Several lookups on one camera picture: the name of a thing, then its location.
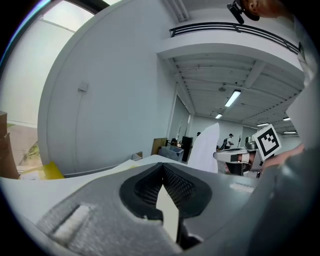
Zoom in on black window frame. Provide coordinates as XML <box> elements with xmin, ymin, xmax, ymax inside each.
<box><xmin>62</xmin><ymin>0</ymin><xmax>113</xmax><ymax>12</ymax></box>

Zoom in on wooden board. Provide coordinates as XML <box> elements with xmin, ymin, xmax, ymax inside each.
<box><xmin>151</xmin><ymin>137</ymin><xmax>168</xmax><ymax>156</ymax></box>

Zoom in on person's white shirt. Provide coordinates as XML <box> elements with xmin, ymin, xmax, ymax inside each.
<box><xmin>286</xmin><ymin>17</ymin><xmax>320</xmax><ymax>151</ymax></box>

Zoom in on black head-worn camera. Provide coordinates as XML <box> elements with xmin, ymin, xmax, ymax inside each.
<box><xmin>226</xmin><ymin>0</ymin><xmax>245</xmax><ymax>25</ymax></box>

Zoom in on yellow board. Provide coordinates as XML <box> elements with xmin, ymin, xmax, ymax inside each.
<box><xmin>41</xmin><ymin>161</ymin><xmax>65</xmax><ymax>180</ymax></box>

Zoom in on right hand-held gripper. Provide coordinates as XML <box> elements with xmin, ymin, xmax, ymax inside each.
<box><xmin>213</xmin><ymin>124</ymin><xmax>280</xmax><ymax>179</ymax></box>

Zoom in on person's head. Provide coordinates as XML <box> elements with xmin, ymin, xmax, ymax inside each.
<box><xmin>241</xmin><ymin>0</ymin><xmax>293</xmax><ymax>21</ymax></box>

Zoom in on brown cardboard box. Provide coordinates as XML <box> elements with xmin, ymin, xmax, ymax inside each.
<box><xmin>0</xmin><ymin>132</ymin><xmax>20</xmax><ymax>180</ymax></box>
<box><xmin>0</xmin><ymin>111</ymin><xmax>10</xmax><ymax>138</ymax></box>

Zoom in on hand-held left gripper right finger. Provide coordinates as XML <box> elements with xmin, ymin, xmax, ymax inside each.
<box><xmin>162</xmin><ymin>146</ymin><xmax>318</xmax><ymax>256</ymax></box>

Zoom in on blue plastic-wrapped bin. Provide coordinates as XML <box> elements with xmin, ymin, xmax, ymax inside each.
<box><xmin>159</xmin><ymin>145</ymin><xmax>185</xmax><ymax>164</ymax></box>

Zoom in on black balcony railing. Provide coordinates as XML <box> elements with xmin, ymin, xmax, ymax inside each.
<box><xmin>169</xmin><ymin>22</ymin><xmax>301</xmax><ymax>55</ymax></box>

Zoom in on person's right forearm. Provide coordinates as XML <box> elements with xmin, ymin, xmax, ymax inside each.
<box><xmin>264</xmin><ymin>144</ymin><xmax>306</xmax><ymax>171</ymax></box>

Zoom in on white ceiling pipes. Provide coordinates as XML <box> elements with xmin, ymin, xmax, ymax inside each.
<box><xmin>162</xmin><ymin>0</ymin><xmax>190</xmax><ymax>22</ymax></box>

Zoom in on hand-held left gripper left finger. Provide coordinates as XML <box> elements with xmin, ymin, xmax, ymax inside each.
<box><xmin>34</xmin><ymin>161</ymin><xmax>183</xmax><ymax>256</ymax></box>

